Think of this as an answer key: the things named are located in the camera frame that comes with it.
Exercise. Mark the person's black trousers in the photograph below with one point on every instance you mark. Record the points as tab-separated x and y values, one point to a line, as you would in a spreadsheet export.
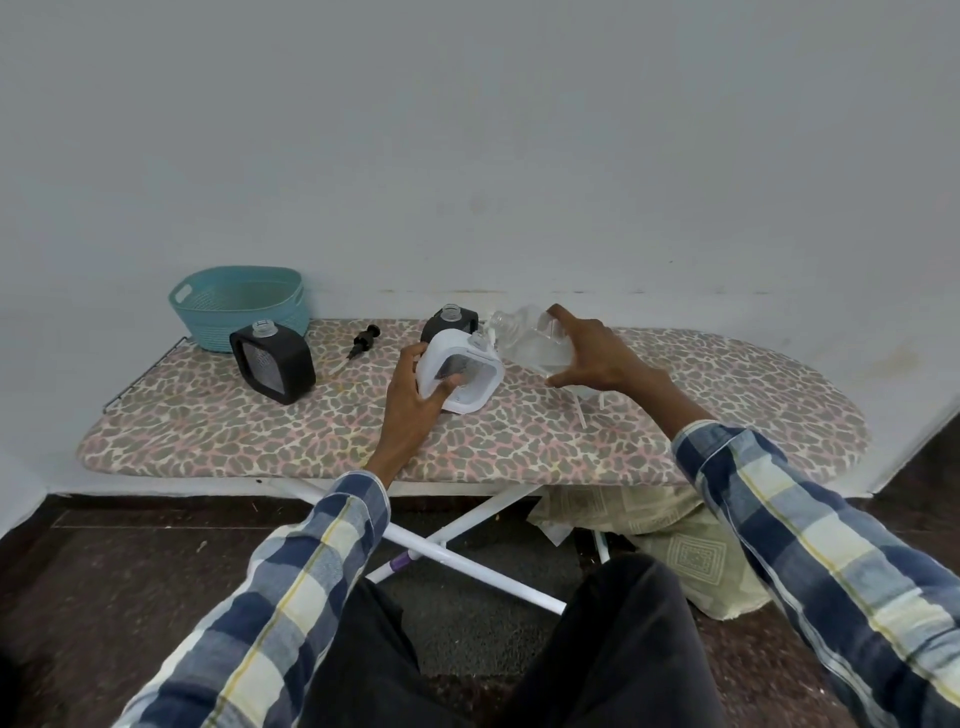
615	645

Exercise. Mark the person's left hand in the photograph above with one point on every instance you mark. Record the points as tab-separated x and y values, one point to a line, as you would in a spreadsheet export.
405	420

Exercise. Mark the black soap dispenser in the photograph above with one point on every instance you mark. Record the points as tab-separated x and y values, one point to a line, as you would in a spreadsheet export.
435	326
292	367

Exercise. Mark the person's right hand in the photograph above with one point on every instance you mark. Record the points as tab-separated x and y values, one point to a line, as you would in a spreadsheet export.
607	360

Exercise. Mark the tall clear plastic bottle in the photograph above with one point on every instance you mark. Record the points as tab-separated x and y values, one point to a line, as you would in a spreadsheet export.
532	349

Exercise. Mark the person's right forearm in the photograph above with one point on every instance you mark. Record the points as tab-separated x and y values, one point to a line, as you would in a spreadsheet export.
825	540

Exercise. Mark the leopard print ironing board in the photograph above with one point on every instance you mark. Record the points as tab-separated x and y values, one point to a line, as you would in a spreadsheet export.
562	442

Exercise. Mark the teal plastic basket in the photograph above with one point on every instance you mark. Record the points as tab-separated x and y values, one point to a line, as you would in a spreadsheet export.
225	315

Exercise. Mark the person's left forearm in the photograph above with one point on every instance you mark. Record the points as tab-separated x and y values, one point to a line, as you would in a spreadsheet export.
300	570

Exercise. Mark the white square dispenser bottle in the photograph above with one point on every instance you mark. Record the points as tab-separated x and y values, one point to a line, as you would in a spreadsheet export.
480	390

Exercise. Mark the long-tube black pump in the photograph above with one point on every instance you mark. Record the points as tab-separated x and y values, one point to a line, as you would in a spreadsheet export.
579	412

